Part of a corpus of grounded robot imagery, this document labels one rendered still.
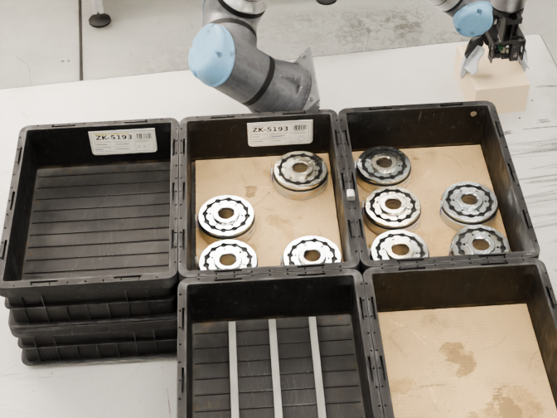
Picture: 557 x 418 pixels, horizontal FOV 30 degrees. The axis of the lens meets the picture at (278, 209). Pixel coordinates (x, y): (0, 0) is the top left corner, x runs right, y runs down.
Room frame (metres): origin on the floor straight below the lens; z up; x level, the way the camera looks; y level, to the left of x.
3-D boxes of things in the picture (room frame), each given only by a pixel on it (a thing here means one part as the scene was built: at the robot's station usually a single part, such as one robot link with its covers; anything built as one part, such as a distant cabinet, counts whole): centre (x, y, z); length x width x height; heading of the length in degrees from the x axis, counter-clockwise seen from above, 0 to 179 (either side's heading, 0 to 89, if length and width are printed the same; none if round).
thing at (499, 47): (1.79, -0.49, 0.89); 0.09 x 0.08 x 0.12; 7
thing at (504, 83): (1.82, -0.48, 0.74); 0.16 x 0.12 x 0.07; 7
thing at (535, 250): (1.31, -0.27, 0.92); 0.40 x 0.30 x 0.02; 2
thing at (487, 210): (1.32, -0.35, 0.86); 0.10 x 0.10 x 0.01
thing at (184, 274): (1.30, 0.03, 0.92); 0.40 x 0.30 x 0.02; 2
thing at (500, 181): (1.31, -0.27, 0.87); 0.40 x 0.30 x 0.11; 2
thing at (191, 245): (1.30, 0.03, 0.87); 0.40 x 0.30 x 0.11; 2
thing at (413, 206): (1.31, -0.21, 0.86); 0.10 x 0.10 x 0.01
